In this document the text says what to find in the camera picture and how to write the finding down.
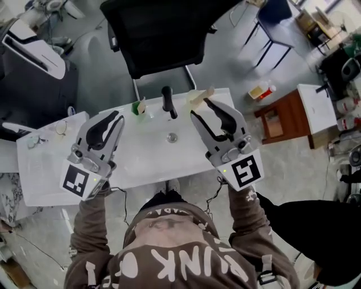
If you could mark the red liquid bottle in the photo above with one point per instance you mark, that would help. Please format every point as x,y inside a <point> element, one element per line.
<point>268,93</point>

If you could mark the cardboard box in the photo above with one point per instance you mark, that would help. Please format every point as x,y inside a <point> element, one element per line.
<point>313,22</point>

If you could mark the black cabinet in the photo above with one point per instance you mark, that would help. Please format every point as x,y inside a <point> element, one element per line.
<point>34,96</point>

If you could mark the person's right white shoe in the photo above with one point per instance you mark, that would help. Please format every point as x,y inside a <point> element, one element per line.
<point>173,184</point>

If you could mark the black square stool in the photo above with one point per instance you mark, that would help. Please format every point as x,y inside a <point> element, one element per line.
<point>275,25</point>

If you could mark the person's right leg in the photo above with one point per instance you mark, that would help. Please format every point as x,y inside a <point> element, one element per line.
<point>176,197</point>

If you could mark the black office chair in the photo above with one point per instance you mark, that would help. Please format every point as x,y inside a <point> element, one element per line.
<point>163,36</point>

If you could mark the metal sink drain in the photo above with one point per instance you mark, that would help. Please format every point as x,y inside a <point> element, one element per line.
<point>172,137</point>

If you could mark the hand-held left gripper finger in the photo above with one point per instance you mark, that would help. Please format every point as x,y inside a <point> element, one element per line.
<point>117,135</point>
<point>84,129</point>

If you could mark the person's left forearm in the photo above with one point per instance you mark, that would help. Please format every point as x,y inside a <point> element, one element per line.
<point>90,223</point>

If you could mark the person's leg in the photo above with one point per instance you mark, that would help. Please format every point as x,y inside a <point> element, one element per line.
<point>153,201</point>
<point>176,197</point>

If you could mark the small black cabinet faucet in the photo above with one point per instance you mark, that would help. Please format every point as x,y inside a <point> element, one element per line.
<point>323,90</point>

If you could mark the yellow liquid bottle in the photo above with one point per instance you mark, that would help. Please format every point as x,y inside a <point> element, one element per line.
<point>257,91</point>

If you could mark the white black-slotted appliance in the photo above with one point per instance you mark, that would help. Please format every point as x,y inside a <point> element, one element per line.
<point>53,66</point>

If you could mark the white gooseneck faucet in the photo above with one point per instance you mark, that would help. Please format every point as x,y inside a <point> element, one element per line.
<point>17,128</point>

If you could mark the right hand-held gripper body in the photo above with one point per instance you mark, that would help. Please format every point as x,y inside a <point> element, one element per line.
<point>245,169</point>

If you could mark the black sink faucet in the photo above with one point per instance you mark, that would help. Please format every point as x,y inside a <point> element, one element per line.
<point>167,98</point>

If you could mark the person's right forearm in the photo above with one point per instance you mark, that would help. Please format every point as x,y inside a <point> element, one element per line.
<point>248,217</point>

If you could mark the wooden cabinet with white basin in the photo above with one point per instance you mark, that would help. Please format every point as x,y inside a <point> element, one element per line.
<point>287,118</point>

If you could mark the green cup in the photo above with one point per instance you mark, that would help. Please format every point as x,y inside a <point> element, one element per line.
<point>135,108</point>

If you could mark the white flat counter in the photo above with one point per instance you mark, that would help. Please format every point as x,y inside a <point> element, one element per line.
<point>42,172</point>

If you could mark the marble slab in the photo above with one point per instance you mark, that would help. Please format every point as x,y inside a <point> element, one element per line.
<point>11,197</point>

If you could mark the person's left white shoe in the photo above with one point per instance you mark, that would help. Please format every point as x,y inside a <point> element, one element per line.
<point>161,188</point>

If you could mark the person's brown printed hoodie torso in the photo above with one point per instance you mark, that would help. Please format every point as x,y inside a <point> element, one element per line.
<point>180,254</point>

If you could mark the white sink basin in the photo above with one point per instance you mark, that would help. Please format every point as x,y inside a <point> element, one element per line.
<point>158,158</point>

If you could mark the person's left leg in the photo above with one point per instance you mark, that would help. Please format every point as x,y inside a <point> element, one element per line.
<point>153,201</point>

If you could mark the translucent pale plastic cup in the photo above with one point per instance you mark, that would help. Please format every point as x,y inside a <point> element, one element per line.
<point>194,96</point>

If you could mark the white plastic jug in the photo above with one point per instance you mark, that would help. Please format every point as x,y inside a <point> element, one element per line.
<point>348,124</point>
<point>348,105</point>

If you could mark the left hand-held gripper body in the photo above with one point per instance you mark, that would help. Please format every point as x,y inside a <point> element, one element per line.
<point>81,177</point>

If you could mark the person's white shoe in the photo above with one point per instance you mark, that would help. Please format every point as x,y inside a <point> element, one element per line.
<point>173,184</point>
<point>161,188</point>

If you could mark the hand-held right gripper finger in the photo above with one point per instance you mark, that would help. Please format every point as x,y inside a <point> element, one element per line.
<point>207,138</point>
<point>237,121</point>

